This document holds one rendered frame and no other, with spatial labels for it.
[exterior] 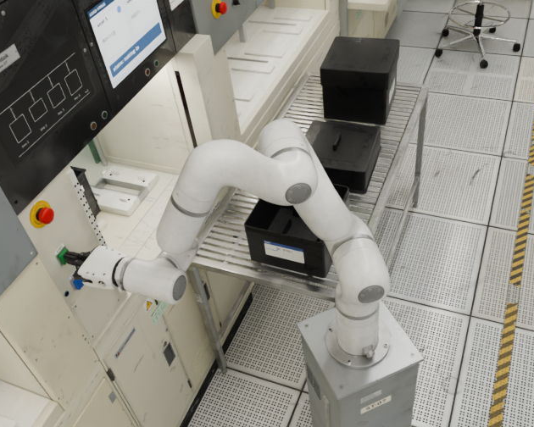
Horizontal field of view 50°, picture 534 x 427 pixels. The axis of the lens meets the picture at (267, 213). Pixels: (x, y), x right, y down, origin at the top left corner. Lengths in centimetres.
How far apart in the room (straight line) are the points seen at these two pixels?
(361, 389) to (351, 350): 11
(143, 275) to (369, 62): 146
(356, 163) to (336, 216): 90
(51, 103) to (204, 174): 45
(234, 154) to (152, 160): 114
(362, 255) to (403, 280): 150
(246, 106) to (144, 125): 56
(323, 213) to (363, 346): 54
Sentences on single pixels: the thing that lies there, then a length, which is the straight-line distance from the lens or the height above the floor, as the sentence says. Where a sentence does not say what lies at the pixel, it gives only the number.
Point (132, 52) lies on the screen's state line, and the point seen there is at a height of 151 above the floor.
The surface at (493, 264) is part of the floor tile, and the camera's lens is 301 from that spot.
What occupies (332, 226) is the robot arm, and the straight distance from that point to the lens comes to 129.
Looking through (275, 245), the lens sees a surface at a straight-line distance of 186.
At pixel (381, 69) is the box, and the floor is 101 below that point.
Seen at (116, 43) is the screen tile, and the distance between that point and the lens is 160.
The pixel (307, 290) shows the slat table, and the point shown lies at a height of 76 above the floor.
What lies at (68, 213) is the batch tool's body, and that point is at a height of 129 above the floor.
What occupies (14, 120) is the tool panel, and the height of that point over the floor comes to 159.
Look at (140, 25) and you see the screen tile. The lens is 168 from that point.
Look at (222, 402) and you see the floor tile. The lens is 256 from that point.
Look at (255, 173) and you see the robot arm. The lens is 111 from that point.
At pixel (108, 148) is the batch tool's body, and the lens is 234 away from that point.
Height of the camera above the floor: 222
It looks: 43 degrees down
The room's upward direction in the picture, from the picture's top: 9 degrees counter-clockwise
